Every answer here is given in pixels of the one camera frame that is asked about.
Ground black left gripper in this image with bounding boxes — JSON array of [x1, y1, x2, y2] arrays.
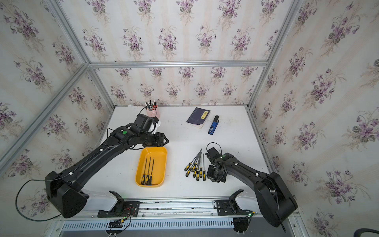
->
[[138, 131, 171, 148]]

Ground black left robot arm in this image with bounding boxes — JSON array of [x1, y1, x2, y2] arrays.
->
[[45, 115, 169, 218]]

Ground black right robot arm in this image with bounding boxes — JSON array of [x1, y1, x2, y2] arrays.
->
[[206, 148, 298, 227]]

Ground yellow plastic storage tray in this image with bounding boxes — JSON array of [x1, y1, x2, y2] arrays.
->
[[135, 147, 168, 188]]

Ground pink pen cup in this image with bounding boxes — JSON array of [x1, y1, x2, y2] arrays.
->
[[145, 101, 160, 119]]

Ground blue black handheld device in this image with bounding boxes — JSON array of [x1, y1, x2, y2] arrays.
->
[[208, 116, 219, 135]]

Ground dark blue notebook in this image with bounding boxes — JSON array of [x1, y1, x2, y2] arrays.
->
[[186, 107, 211, 128]]

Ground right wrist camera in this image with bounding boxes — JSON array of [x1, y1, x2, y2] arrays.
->
[[206, 147, 222, 164]]

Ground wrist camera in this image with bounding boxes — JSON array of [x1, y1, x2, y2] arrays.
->
[[133, 114, 160, 134], [206, 147, 222, 164]]

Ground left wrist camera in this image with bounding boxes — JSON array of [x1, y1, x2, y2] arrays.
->
[[133, 114, 160, 134]]

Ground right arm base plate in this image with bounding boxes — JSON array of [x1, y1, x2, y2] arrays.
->
[[213, 189, 252, 216]]

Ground aluminium front rail frame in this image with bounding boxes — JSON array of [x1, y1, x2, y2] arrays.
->
[[44, 197, 308, 237]]

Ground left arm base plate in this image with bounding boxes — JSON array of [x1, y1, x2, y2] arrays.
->
[[97, 191, 140, 218]]

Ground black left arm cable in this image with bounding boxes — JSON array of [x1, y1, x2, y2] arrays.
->
[[15, 179, 63, 222]]

